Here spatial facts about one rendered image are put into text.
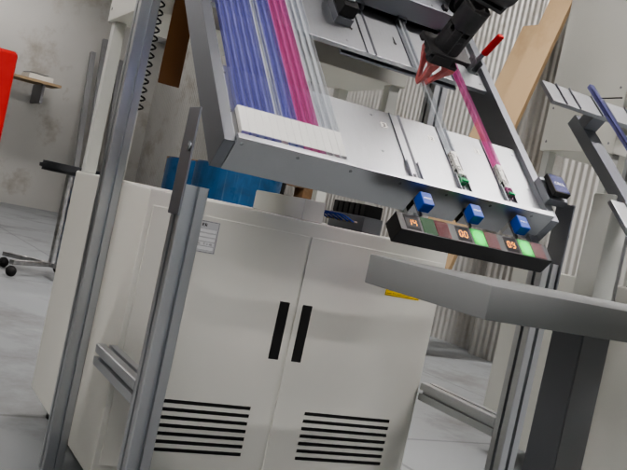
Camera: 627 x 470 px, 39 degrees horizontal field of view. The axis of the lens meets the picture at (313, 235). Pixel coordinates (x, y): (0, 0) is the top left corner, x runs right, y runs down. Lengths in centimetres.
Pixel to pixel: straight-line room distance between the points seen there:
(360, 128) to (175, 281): 45
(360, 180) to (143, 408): 51
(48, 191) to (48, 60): 160
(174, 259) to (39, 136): 995
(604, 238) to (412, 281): 95
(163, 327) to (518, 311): 59
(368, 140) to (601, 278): 68
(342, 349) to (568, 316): 86
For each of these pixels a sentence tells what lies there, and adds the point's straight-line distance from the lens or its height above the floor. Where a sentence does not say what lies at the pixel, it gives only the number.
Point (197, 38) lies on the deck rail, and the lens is 159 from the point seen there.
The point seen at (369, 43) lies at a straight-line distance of 183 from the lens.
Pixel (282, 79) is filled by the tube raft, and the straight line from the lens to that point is 155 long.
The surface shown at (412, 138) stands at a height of 81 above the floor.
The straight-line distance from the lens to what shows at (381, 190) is 151.
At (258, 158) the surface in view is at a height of 70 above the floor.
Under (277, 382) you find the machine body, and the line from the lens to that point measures 182.
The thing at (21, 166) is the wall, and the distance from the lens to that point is 1125.
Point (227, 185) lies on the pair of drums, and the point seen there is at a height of 70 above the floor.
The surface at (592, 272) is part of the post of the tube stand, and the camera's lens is 200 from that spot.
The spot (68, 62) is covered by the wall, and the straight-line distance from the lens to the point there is 1138.
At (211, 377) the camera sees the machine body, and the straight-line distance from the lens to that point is 176.
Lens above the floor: 63
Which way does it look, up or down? 1 degrees down
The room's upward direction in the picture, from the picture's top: 12 degrees clockwise
